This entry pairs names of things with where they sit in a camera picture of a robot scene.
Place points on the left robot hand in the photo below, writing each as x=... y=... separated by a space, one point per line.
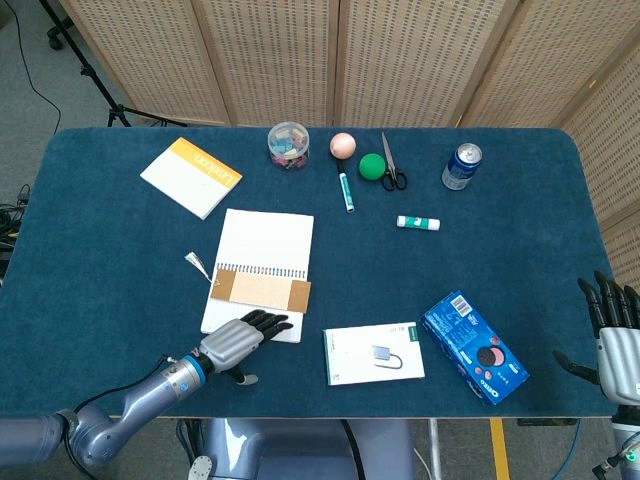
x=232 y=345

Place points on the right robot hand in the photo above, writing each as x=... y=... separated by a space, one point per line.
x=617 y=360

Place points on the brown cardboard bookmark with tassel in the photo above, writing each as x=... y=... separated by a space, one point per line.
x=260 y=291

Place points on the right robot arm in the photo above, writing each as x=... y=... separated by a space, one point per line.
x=627 y=445

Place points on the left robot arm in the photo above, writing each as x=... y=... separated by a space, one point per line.
x=145 y=395

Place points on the open white spiral notebook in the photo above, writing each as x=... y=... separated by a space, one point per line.
x=265 y=240

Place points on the grey robot torso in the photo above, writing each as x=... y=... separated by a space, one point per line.
x=280 y=450

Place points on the white USB hub box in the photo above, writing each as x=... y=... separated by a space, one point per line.
x=370 y=352

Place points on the blue felt table mat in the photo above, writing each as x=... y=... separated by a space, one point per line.
x=100 y=300

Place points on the blue Oreo cookie box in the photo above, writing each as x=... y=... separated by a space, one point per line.
x=470 y=345

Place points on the yellow floor tape strip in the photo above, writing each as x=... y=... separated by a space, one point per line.
x=499 y=450

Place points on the yellow white Lexicon notepad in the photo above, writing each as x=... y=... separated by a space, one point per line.
x=187 y=177

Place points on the green white marker pen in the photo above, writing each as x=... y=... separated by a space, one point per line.
x=346 y=192

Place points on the metal table leg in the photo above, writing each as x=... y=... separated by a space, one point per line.
x=435 y=450

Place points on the clear jar of binder clips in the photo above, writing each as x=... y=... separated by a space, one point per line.
x=288 y=146

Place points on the green white glue stick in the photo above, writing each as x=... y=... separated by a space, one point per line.
x=417 y=222

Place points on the green ball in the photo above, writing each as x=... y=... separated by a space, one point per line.
x=372 y=166

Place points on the peach ball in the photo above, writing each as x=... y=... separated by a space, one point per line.
x=343 y=145

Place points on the blue soda can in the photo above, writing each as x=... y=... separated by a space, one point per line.
x=461 y=170

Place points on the black tripod stand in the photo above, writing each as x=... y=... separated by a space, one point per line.
x=90 y=75

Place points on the woven wooden folding screen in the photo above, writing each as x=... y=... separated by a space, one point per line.
x=410 y=60

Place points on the black chair caster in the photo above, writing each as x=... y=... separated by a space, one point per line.
x=55 y=39

